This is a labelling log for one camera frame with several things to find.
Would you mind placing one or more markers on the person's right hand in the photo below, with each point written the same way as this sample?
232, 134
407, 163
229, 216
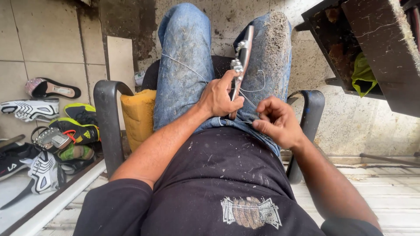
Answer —
282, 126

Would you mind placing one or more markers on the person's left hand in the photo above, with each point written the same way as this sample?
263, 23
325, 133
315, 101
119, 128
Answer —
216, 98

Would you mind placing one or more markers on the thin metal needle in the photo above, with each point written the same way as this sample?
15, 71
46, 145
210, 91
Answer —
244, 122

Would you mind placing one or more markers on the sandal with silver ornaments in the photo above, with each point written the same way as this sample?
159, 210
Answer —
247, 49

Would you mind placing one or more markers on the person's dusty blue jeans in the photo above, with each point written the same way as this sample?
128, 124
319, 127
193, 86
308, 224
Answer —
183, 72

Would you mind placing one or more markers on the white sewing thread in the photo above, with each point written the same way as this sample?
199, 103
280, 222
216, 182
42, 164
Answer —
183, 64

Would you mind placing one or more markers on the yellow foam cushion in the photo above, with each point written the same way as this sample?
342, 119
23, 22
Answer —
139, 114

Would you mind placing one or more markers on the small white bottle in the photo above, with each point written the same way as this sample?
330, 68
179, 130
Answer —
140, 78

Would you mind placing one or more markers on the person's black printed t-shirt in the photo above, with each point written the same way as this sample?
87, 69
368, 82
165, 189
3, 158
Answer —
216, 183

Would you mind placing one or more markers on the yellow-green plastic bag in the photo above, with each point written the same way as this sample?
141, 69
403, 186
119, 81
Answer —
362, 73

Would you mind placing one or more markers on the beige loose tile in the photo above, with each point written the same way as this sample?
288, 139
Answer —
119, 59

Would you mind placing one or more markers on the dark metal rod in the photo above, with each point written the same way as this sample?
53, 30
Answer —
387, 159

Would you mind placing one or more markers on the black armchair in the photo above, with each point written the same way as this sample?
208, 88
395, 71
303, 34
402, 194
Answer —
105, 114

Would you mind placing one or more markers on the dark wooden workbench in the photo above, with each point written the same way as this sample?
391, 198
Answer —
377, 42

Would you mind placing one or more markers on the black and neon yellow sneaker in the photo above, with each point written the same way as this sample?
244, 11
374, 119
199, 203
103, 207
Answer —
80, 113

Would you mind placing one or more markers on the black neon sneaker orange laces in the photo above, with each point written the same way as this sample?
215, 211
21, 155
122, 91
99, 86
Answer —
80, 132

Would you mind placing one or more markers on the green sandal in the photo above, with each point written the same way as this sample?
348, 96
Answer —
76, 152

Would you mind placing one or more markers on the black slipper with pink glitter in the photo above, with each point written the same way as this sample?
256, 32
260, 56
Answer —
52, 88

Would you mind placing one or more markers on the white sneaker with black stripes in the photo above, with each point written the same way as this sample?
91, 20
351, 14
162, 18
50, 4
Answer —
31, 109
44, 172

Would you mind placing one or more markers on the brown wooden stick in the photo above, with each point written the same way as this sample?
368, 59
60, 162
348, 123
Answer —
11, 141

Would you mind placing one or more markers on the black sneaker with white logo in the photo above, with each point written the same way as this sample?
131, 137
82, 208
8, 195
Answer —
16, 160

